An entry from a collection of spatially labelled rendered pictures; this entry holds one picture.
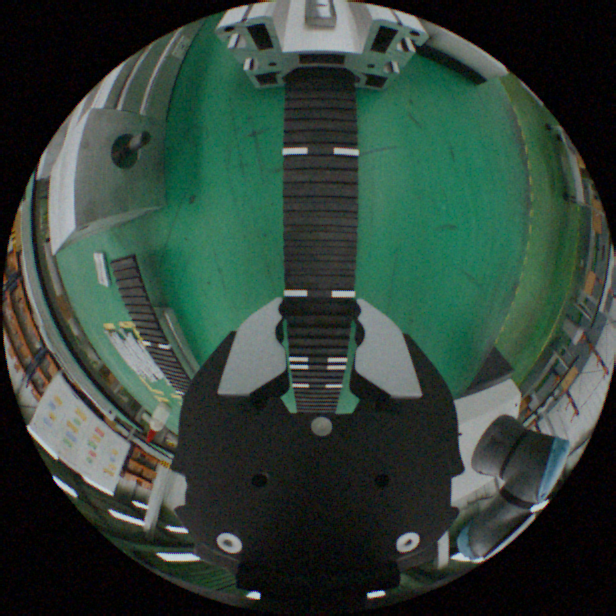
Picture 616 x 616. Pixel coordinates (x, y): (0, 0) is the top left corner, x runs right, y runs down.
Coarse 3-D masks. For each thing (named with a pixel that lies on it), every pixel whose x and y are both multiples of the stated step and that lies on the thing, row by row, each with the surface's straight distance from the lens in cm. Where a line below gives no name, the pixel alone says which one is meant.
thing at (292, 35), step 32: (288, 0) 23; (320, 0) 22; (224, 32) 14; (256, 32) 15; (288, 32) 17; (320, 32) 17; (352, 32) 17; (384, 32) 16; (416, 32) 14; (256, 64) 17; (288, 64) 16; (320, 64) 16; (352, 64) 16; (384, 64) 16
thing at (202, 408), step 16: (224, 352) 9; (208, 368) 8; (224, 368) 8; (192, 384) 8; (208, 384) 8; (192, 400) 8; (208, 400) 7; (224, 400) 7; (240, 400) 7; (192, 416) 7; (208, 416) 7; (224, 416) 7; (192, 432) 7; (176, 448) 7; (192, 448) 7; (176, 464) 7
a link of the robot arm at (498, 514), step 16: (496, 496) 48; (480, 512) 51; (496, 512) 46; (512, 512) 45; (528, 512) 48; (464, 528) 52; (480, 528) 47; (496, 528) 46; (512, 528) 45; (464, 544) 49; (480, 544) 47; (496, 544) 46
